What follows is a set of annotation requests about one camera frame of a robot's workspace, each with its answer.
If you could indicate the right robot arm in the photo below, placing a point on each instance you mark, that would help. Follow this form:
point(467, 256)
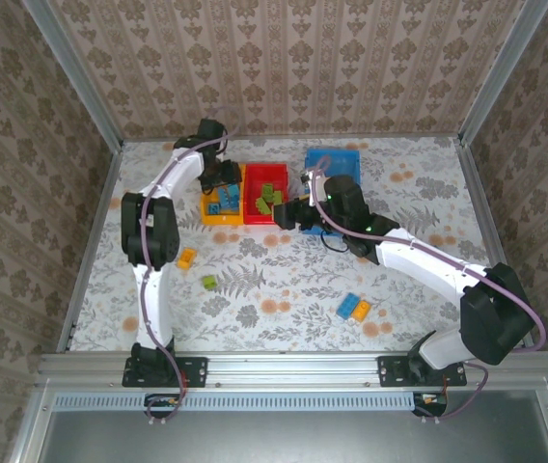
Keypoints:
point(496, 313)

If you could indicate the yellow arch lego brick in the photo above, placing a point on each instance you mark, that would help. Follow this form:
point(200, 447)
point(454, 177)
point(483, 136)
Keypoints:
point(186, 259)

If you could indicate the grey metal panel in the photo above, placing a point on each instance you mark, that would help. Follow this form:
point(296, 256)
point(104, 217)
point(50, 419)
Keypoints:
point(303, 434)

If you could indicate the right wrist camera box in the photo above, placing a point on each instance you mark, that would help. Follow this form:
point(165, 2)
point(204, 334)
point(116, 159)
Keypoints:
point(311, 182)

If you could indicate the yellow plastic bin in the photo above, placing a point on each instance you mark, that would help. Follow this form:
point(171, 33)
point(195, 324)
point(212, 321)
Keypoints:
point(221, 220)

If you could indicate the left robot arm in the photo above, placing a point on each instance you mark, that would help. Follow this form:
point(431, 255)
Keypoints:
point(148, 231)

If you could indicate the aluminium frame post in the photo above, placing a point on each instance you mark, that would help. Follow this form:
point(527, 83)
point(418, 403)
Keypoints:
point(505, 67)
point(71, 72)

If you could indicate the blue plastic bin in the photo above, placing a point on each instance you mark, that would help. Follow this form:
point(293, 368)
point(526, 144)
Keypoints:
point(337, 161)

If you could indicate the small green lego brick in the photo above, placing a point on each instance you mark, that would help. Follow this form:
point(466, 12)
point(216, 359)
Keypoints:
point(210, 282)

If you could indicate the blue lego brick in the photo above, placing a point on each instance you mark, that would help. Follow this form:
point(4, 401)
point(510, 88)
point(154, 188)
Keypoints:
point(229, 197)
point(347, 306)
point(214, 209)

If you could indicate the red plastic bin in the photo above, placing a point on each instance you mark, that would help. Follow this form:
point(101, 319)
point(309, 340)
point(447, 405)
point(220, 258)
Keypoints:
point(254, 178)

